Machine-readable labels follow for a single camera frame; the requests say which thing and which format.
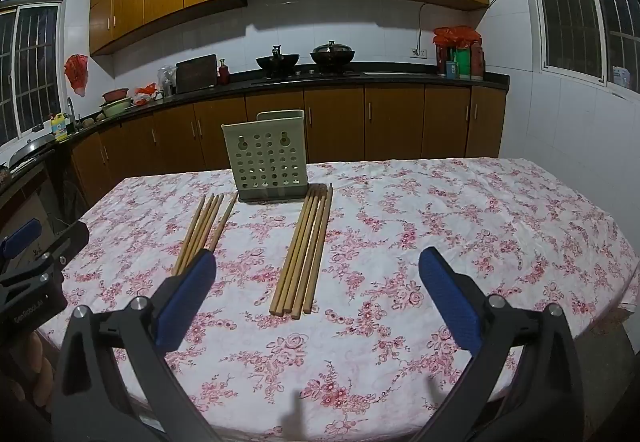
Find red crumpled gift bag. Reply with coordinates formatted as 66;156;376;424
432;26;482;48

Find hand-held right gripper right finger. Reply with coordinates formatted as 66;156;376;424
407;246;586;442

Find dark wooden cutting board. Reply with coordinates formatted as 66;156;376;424
175;54;219;94

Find green perforated utensil holder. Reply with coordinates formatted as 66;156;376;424
221;109;310;203

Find black kitchen countertop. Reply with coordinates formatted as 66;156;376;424
0;67;511;193

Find cardboard box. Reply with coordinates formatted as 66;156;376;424
0;172;63;248

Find small barred window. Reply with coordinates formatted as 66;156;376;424
0;0;68;148

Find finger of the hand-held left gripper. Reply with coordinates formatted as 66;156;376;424
0;218;43;260
0;219;91;285

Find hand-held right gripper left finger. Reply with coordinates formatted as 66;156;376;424
50;249;223;442

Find black gas stove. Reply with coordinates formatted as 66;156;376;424
247;67;363;85

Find black pot with glass lid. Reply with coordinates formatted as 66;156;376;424
310;40;356;66

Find person's left hand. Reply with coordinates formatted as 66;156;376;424
0;332;55;423

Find clear plastic bag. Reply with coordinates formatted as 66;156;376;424
158;65;178;98

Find wooden lower kitchen cabinets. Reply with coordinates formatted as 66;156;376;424
70;83;508;208

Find green basin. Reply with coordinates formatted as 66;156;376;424
99;99;133;119

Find black wok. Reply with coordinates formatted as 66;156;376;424
256;44;301;71

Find pink floral tablecloth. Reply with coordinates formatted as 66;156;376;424
35;157;640;442

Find red hanging plastic bag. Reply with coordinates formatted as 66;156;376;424
64;54;90;98

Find green box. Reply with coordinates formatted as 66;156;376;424
452;47;473;80

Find orange red plastic bag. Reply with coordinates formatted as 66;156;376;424
132;83;158;105

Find steel pot lid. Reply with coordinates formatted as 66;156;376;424
7;134;56;168

